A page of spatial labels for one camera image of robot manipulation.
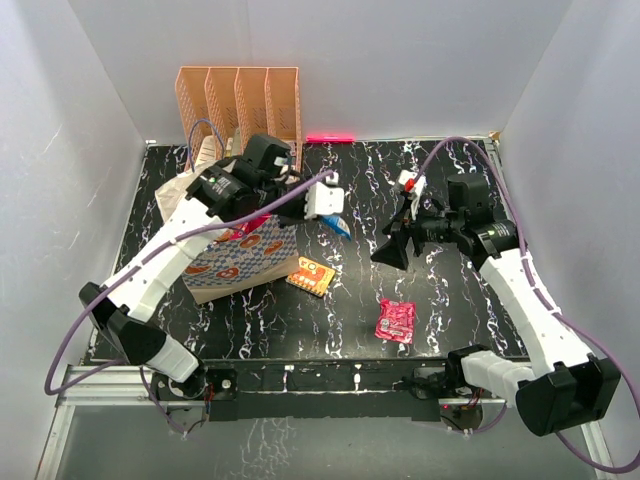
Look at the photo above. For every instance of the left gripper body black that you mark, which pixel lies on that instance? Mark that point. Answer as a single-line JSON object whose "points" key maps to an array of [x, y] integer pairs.
{"points": [[293, 209]]}

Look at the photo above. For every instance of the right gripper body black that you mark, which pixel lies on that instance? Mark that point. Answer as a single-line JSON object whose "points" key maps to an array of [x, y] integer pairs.
{"points": [[438, 228]]}

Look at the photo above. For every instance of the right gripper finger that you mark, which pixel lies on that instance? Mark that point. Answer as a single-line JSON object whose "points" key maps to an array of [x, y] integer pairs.
{"points": [[393, 252], [400, 224]]}

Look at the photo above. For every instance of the blue wafer bar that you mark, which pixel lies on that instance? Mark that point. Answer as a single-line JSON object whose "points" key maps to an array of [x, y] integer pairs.
{"points": [[337, 225]]}

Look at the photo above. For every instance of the white checkered paper bag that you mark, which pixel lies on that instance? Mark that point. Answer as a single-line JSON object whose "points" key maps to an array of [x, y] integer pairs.
{"points": [[243, 257]]}

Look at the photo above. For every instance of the pink candy pack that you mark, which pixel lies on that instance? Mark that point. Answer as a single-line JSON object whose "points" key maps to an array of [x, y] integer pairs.
{"points": [[396, 321]]}

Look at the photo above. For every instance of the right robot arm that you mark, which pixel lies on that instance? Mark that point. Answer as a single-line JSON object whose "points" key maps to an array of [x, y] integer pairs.
{"points": [[565, 384]]}

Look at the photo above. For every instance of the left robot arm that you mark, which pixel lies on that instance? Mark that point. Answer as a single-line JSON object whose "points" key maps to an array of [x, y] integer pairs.
{"points": [[230, 193]]}

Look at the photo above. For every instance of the orange cracker pack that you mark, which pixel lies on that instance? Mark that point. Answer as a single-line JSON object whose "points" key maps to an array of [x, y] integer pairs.
{"points": [[311, 277]]}

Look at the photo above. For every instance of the pink marker strip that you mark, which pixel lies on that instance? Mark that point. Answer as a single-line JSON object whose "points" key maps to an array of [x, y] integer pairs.
{"points": [[317, 139]]}

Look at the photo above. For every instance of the white paper sheet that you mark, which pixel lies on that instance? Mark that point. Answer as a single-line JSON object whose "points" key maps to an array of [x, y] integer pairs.
{"points": [[209, 153]]}

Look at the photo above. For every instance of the orange plastic file organizer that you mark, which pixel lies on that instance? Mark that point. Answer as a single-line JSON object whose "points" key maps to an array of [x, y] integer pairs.
{"points": [[241, 102]]}

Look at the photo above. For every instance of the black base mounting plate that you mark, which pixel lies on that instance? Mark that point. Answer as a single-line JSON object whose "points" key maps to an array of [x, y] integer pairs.
{"points": [[313, 389]]}

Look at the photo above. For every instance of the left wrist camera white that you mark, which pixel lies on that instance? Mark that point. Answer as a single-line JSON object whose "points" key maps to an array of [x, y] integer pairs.
{"points": [[324, 198]]}

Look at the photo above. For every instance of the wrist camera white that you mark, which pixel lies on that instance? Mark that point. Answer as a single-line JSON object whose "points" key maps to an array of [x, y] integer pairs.
{"points": [[324, 198], [409, 186]]}

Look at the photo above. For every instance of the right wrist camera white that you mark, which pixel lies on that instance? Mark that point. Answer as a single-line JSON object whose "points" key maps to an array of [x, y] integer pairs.
{"points": [[409, 186]]}

